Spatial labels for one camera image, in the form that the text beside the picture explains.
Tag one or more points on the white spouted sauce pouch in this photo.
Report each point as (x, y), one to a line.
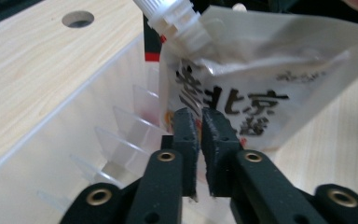
(261, 71)

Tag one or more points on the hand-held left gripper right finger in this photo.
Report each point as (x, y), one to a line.
(230, 165)

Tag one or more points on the clear plastic divided container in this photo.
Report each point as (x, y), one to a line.
(74, 140)

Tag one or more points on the grey round table grommet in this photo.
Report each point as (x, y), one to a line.
(78, 19)

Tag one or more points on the red and black clear packet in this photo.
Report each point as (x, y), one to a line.
(151, 40)

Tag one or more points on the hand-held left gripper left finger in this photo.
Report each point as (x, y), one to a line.
(180, 161)

